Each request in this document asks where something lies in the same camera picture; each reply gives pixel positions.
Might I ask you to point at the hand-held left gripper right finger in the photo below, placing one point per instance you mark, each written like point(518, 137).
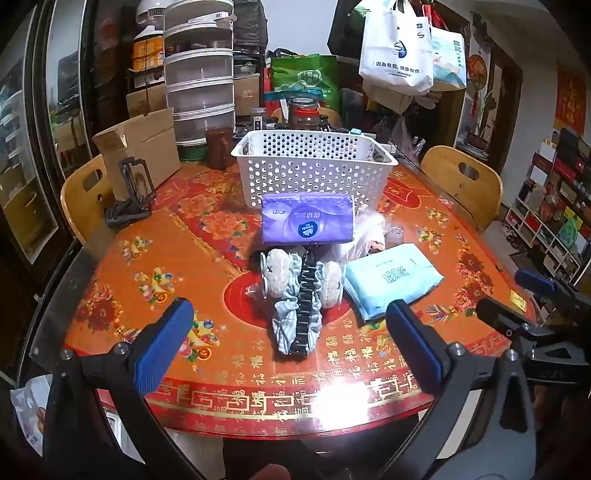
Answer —
point(413, 344)

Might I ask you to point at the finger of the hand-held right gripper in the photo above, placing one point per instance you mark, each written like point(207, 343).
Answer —
point(501, 316)
point(531, 279)

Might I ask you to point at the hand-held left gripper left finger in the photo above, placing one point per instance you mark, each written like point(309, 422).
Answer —
point(166, 341)

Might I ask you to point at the light blue wet wipes pack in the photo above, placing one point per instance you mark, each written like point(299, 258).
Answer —
point(392, 277)

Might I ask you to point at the purple tissue pack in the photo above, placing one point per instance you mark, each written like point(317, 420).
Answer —
point(304, 219)

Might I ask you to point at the white perforated plastic basket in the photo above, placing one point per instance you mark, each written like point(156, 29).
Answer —
point(314, 180)

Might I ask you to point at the storage shelf with boxes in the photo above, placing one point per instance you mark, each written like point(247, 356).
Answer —
point(554, 207)

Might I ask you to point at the red floral tablecloth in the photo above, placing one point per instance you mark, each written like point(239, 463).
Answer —
point(184, 258)

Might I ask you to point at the white fluffy scrunchie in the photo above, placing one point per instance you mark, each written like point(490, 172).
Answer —
point(330, 286)
point(279, 272)

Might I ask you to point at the blue striped scrunchie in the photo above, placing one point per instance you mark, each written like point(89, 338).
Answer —
point(284, 318)

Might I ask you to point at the black folding stand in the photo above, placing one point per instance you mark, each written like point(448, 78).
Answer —
point(127, 212)

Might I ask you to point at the white plastic bag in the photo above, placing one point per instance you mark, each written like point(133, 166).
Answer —
point(27, 410)

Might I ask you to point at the open cardboard box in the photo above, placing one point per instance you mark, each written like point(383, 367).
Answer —
point(143, 152)

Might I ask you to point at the clear hanging plastic bag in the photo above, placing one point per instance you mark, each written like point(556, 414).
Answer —
point(400, 136)

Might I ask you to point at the brown cup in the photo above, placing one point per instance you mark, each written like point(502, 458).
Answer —
point(220, 147)

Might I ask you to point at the light blue printed tote bag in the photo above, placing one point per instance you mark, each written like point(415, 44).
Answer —
point(450, 60)

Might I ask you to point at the glass door cabinet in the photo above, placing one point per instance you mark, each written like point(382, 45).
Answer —
point(27, 138)

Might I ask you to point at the glass jar with red lid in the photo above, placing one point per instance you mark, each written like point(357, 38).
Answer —
point(304, 115)

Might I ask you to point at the small cardboard box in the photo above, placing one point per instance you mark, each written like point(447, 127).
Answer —
point(247, 94)

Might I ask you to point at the stacked clear food cover tower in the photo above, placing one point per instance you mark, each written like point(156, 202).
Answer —
point(198, 78)

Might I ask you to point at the white tote bag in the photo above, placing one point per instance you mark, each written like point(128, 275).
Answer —
point(397, 50)

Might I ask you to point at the green shopping bag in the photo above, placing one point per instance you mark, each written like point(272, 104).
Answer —
point(304, 76)

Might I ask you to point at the black hanging bag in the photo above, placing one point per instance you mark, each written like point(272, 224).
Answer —
point(346, 27)

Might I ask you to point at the black mesh bag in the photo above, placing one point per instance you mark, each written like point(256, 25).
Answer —
point(249, 27)

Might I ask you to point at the red wall poster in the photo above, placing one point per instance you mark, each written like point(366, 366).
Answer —
point(570, 101)

